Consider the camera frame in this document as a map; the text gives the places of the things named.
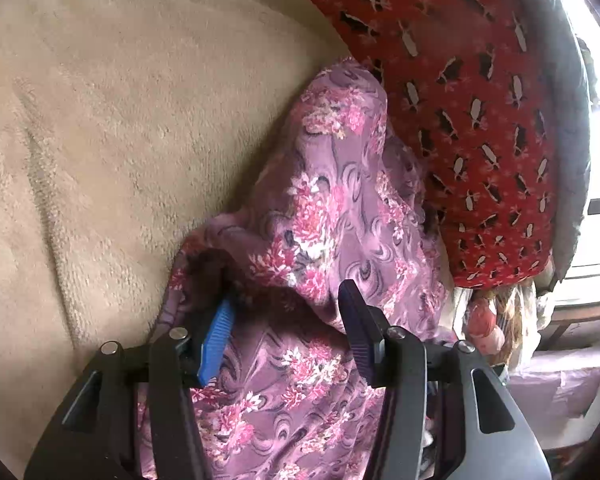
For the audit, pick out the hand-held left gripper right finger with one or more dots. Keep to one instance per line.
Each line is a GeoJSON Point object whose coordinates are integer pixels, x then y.
{"type": "Point", "coordinates": [359, 334]}

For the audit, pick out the beige fleece blanket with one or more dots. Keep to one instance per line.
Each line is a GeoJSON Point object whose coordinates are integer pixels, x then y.
{"type": "Point", "coordinates": [105, 135]}

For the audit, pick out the printed plastic bag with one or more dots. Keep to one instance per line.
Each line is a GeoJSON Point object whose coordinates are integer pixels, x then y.
{"type": "Point", "coordinates": [490, 325]}

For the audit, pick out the purple floral cloth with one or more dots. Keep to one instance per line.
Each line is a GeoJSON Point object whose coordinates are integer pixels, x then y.
{"type": "Point", "coordinates": [330, 200]}

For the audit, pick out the pale lilac plastic bag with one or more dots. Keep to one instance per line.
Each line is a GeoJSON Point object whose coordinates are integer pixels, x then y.
{"type": "Point", "coordinates": [555, 390]}

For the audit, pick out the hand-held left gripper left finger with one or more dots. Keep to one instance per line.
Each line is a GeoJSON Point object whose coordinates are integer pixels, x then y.
{"type": "Point", "coordinates": [214, 342]}

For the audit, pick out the red printed pillow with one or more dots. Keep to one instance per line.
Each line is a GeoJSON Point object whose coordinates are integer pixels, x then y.
{"type": "Point", "coordinates": [455, 110]}

